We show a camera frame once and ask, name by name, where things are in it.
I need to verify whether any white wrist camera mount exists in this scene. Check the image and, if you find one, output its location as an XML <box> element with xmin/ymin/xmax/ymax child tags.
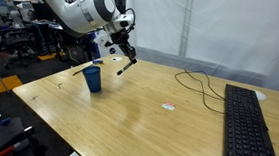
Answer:
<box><xmin>93</xmin><ymin>10</ymin><xmax>135</xmax><ymax>52</ymax></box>

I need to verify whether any white translucent curtain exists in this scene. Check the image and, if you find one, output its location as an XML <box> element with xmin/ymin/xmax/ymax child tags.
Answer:
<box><xmin>118</xmin><ymin>0</ymin><xmax>279</xmax><ymax>93</ymax></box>

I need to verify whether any black marker with white cap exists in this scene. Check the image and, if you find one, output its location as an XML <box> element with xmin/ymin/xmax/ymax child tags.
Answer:
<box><xmin>116</xmin><ymin>57</ymin><xmax>138</xmax><ymax>78</ymax></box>

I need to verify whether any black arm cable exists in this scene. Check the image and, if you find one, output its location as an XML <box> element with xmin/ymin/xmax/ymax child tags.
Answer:
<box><xmin>122</xmin><ymin>7</ymin><xmax>138</xmax><ymax>32</ymax></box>

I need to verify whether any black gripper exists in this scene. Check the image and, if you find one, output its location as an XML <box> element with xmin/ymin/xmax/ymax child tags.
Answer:
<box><xmin>108</xmin><ymin>27</ymin><xmax>141</xmax><ymax>66</ymax></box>

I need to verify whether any black office chair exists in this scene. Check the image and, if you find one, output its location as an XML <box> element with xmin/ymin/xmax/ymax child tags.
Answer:
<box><xmin>0</xmin><ymin>25</ymin><xmax>36</xmax><ymax>72</ymax></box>

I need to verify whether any white tape roll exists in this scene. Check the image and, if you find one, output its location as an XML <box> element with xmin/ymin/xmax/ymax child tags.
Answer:
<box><xmin>111</xmin><ymin>56</ymin><xmax>124</xmax><ymax>63</ymax></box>

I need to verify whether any orange floor mat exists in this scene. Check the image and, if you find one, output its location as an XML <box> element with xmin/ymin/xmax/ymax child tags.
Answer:
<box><xmin>0</xmin><ymin>73</ymin><xmax>24</xmax><ymax>104</ymax></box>

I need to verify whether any small red white sticker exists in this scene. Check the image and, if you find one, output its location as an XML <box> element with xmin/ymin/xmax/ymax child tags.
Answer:
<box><xmin>161</xmin><ymin>101</ymin><xmax>177</xmax><ymax>112</ymax></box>

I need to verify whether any black computer keyboard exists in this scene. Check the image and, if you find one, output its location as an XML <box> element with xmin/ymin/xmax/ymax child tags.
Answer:
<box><xmin>220</xmin><ymin>83</ymin><xmax>279</xmax><ymax>156</ymax></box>

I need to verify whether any plain white desk grommet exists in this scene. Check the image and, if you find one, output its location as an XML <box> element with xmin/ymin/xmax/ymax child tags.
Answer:
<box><xmin>251</xmin><ymin>89</ymin><xmax>268</xmax><ymax>102</ymax></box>

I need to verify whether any red handled bar clamp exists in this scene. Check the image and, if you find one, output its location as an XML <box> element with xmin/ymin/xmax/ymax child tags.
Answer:
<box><xmin>0</xmin><ymin>123</ymin><xmax>38</xmax><ymax>156</ymax></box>

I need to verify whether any dark blue plastic cup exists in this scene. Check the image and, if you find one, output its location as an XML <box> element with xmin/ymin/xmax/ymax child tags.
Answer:
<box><xmin>80</xmin><ymin>65</ymin><xmax>104</xmax><ymax>94</ymax></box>

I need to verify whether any thin black keyboard cable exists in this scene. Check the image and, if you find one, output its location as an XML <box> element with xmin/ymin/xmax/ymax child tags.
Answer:
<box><xmin>171</xmin><ymin>69</ymin><xmax>230</xmax><ymax>115</ymax></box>

